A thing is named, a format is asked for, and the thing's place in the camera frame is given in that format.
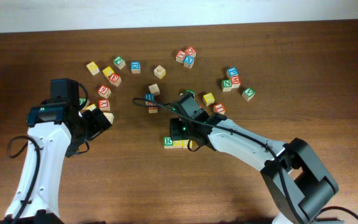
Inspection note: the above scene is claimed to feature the yellow S block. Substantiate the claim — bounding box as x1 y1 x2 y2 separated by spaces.
173 140 183 148
182 139 193 149

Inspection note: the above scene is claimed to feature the green R block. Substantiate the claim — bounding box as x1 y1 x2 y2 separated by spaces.
163 137 173 149

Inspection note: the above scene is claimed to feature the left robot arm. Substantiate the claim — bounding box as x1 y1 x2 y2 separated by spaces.
2 78 112 223

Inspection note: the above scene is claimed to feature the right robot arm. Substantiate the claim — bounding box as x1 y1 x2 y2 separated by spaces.
170 93 339 223

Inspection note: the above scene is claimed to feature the yellow block above B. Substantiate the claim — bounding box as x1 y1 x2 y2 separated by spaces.
86 104 97 111

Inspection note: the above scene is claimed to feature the plain wood green block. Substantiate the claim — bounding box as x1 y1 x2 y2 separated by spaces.
103 113 114 124

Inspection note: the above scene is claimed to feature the red I block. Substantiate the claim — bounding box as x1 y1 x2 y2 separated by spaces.
213 103 226 114

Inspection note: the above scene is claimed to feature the red 6 block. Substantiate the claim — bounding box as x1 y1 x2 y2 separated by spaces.
98 85 111 98

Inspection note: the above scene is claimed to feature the red U block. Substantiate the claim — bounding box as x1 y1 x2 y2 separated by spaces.
147 102 158 114

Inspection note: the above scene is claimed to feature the red E block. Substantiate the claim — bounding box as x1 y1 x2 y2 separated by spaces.
108 73 122 87

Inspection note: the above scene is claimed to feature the green N block right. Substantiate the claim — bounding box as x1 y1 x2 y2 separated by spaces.
221 80 232 92

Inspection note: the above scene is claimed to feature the blue H block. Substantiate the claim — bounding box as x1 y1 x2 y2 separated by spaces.
145 93 155 103

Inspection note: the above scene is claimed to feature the yellow block beside E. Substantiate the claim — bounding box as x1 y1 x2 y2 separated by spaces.
103 67 114 78

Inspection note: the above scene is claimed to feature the yellow block upper left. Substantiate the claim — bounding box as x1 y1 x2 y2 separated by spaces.
86 61 100 76

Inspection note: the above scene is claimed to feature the red M block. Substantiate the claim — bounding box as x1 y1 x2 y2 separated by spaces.
230 76 241 88

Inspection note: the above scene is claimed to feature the green V block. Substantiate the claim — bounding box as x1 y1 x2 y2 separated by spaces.
242 88 255 101

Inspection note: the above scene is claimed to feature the plain wood yellow block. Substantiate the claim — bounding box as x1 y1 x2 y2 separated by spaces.
154 65 167 79

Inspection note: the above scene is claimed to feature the blue X block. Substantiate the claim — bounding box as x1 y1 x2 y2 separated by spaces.
183 55 195 68

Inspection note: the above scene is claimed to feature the blue P block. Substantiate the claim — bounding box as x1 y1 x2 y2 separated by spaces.
226 67 239 78

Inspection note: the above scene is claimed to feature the green P block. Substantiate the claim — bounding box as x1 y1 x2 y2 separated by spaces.
113 56 126 70

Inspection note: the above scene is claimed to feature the red Q block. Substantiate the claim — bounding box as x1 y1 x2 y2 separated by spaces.
185 47 196 58

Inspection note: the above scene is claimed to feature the blue D block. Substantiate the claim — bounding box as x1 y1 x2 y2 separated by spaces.
131 61 141 73

